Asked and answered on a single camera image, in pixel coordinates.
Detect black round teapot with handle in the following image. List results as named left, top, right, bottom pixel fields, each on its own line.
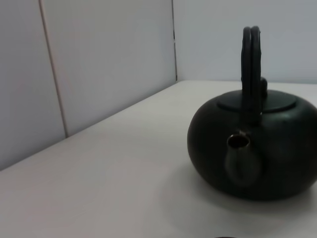
left=187, top=26, right=317, bottom=201

